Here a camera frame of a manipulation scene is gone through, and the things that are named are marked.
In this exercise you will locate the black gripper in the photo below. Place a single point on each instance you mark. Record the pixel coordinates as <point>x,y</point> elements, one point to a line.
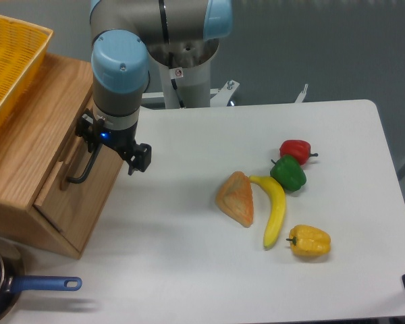
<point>95,134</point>

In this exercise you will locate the wooden top drawer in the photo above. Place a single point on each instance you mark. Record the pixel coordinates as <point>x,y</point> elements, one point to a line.
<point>68,206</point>

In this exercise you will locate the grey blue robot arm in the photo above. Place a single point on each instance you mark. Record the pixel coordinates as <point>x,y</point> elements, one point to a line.
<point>181,37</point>

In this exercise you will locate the wooden drawer cabinet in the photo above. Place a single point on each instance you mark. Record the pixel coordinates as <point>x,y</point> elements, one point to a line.
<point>30,145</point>

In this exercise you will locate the orange bread slice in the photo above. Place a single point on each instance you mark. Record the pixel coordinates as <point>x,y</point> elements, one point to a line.
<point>234,198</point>

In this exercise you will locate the yellow plastic basket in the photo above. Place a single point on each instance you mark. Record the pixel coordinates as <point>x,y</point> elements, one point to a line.
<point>23,46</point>

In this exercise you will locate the green bell pepper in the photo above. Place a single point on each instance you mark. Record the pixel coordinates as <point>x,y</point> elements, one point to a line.
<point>288,172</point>

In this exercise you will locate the yellow banana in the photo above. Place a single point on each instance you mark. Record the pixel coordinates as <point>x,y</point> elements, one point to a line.
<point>277,197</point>

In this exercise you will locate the red bell pepper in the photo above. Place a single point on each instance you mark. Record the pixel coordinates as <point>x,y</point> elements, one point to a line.
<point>298,149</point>

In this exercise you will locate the yellow bell pepper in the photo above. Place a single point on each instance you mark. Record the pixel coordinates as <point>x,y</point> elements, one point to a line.
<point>309,241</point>

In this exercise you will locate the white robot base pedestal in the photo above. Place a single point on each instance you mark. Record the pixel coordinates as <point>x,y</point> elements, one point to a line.
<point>185,72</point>

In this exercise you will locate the white table frame bracket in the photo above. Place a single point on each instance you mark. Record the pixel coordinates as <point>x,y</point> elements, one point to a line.
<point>222,97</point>

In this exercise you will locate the blue handled frying pan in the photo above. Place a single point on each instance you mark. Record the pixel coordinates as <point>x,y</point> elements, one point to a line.
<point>14,280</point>

